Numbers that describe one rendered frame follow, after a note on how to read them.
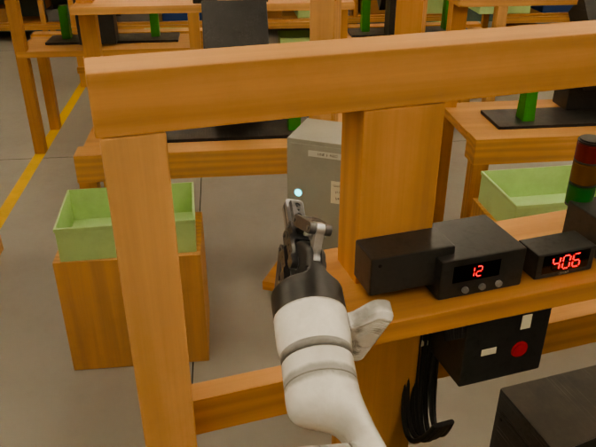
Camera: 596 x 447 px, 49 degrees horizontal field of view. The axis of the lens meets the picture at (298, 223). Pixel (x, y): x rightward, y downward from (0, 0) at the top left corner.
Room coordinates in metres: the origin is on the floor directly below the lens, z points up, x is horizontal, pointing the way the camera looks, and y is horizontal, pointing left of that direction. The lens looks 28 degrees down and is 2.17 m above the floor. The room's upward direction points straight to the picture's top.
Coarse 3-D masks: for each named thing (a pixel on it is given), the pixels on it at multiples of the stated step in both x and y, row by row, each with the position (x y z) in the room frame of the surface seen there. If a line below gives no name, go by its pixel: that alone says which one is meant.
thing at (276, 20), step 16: (128, 16) 7.45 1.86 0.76; (144, 16) 7.46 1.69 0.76; (160, 16) 7.75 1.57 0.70; (176, 16) 7.49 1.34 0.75; (272, 16) 7.63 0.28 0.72; (288, 16) 7.75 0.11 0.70; (304, 16) 7.65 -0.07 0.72; (288, 32) 8.03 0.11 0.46; (304, 32) 8.05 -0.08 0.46; (80, 64) 7.32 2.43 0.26; (80, 80) 7.32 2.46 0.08
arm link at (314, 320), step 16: (288, 304) 0.53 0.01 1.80; (304, 304) 0.52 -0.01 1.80; (320, 304) 0.52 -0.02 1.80; (336, 304) 0.53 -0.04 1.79; (368, 304) 0.54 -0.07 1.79; (384, 304) 0.54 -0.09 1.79; (288, 320) 0.51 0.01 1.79; (304, 320) 0.51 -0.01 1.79; (320, 320) 0.50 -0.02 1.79; (336, 320) 0.51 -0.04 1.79; (352, 320) 0.53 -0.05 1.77; (368, 320) 0.53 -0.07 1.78; (384, 320) 0.53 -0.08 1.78; (288, 336) 0.50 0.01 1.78; (304, 336) 0.49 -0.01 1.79; (320, 336) 0.49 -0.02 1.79; (336, 336) 0.49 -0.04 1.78; (352, 336) 0.53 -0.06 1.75; (368, 336) 0.53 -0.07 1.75; (288, 352) 0.49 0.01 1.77; (352, 352) 0.50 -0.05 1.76
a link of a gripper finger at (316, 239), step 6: (318, 222) 0.60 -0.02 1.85; (318, 228) 0.59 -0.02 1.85; (324, 228) 0.59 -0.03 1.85; (306, 234) 0.60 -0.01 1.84; (312, 234) 0.59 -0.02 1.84; (318, 234) 0.59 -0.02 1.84; (324, 234) 0.59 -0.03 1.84; (312, 240) 0.59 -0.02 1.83; (318, 240) 0.59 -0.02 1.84; (312, 246) 0.58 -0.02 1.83; (318, 246) 0.58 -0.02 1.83; (318, 252) 0.58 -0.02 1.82; (318, 258) 0.58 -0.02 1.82
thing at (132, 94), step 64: (128, 64) 0.88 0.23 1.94; (192, 64) 0.88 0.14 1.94; (256, 64) 0.90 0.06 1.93; (320, 64) 0.93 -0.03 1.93; (384, 64) 0.96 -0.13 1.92; (448, 64) 0.99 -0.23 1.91; (512, 64) 1.03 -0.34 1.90; (576, 64) 1.07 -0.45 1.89; (128, 128) 0.85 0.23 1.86; (192, 128) 0.87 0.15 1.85
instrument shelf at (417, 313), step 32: (512, 224) 1.17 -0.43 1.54; (544, 224) 1.17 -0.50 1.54; (352, 288) 0.94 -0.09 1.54; (416, 288) 0.94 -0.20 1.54; (512, 288) 0.94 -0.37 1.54; (544, 288) 0.94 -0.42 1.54; (576, 288) 0.95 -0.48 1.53; (416, 320) 0.86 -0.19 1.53; (448, 320) 0.87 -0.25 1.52; (480, 320) 0.89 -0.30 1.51
